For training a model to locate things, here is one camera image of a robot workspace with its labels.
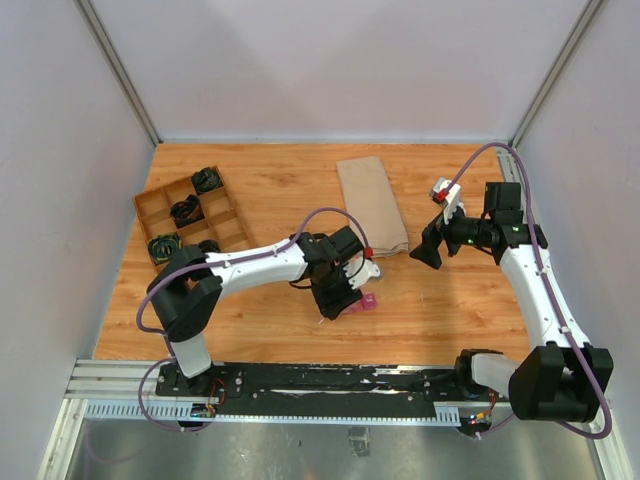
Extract grey slotted cable duct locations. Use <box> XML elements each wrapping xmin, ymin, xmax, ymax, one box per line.
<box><xmin>85</xmin><ymin>398</ymin><xmax>461</xmax><ymax>427</ymax></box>

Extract aluminium frame post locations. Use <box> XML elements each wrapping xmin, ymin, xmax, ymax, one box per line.
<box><xmin>509</xmin><ymin>0</ymin><xmax>608</xmax><ymax>149</ymax></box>
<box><xmin>73</xmin><ymin>0</ymin><xmax>163</xmax><ymax>147</ymax></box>

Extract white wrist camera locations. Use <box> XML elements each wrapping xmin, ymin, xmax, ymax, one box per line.
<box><xmin>430</xmin><ymin>178</ymin><xmax>466</xmax><ymax>224</ymax></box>
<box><xmin>343</xmin><ymin>247</ymin><xmax>382</xmax><ymax>290</ymax></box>

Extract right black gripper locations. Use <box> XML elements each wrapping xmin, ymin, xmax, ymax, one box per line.
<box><xmin>410</xmin><ymin>196</ymin><xmax>493</xmax><ymax>269</ymax></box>

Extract black coiled cable middle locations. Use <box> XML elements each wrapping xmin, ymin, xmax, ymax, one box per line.
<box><xmin>169</xmin><ymin>194</ymin><xmax>205</xmax><ymax>226</ymax></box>

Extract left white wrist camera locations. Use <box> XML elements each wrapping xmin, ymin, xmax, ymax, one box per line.
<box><xmin>343</xmin><ymin>247</ymin><xmax>382</xmax><ymax>290</ymax></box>

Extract left aluminium frame post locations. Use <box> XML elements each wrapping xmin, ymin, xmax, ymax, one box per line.
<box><xmin>73</xmin><ymin>0</ymin><xmax>163</xmax><ymax>147</ymax></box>

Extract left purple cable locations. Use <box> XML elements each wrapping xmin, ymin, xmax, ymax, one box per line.
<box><xmin>136</xmin><ymin>206</ymin><xmax>374</xmax><ymax>434</ymax></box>

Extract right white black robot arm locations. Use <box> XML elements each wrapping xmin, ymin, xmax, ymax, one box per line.
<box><xmin>410</xmin><ymin>178</ymin><xmax>614</xmax><ymax>423</ymax></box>

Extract pink weekly pill organizer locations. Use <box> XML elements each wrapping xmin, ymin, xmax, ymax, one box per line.
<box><xmin>343</xmin><ymin>292</ymin><xmax>378</xmax><ymax>315</ymax></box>

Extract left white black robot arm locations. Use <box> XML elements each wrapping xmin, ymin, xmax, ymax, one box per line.
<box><xmin>144</xmin><ymin>226</ymin><xmax>379</xmax><ymax>396</ymax></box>

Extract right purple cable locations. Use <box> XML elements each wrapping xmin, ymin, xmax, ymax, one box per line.
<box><xmin>447</xmin><ymin>141</ymin><xmax>614</xmax><ymax>443</ymax></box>

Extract black green coiled cable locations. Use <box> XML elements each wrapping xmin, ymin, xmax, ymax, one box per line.
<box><xmin>147</xmin><ymin>232</ymin><xmax>183</xmax><ymax>266</ymax></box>

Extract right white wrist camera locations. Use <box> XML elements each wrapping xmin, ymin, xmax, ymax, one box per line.
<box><xmin>430</xmin><ymin>178</ymin><xmax>466</xmax><ymax>224</ymax></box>

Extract wooden compartment tray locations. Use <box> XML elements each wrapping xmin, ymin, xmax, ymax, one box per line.
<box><xmin>133</xmin><ymin>166</ymin><xmax>257</xmax><ymax>273</ymax></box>

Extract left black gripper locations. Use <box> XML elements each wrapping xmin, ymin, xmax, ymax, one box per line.
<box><xmin>312</xmin><ymin>264</ymin><xmax>364</xmax><ymax>320</ymax></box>

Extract right aluminium frame post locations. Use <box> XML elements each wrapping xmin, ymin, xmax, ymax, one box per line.
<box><xmin>509</xmin><ymin>0</ymin><xmax>608</xmax><ymax>149</ymax></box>

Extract purple cable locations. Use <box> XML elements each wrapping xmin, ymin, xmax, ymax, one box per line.
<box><xmin>136</xmin><ymin>206</ymin><xmax>374</xmax><ymax>434</ymax></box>
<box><xmin>447</xmin><ymin>141</ymin><xmax>614</xmax><ymax>443</ymax></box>

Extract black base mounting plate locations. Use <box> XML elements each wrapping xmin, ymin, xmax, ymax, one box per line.
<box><xmin>155</xmin><ymin>363</ymin><xmax>502</xmax><ymax>413</ymax></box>

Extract black coiled cable top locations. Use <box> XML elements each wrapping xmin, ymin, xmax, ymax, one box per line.
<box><xmin>192</xmin><ymin>168</ymin><xmax>224</xmax><ymax>195</ymax></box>

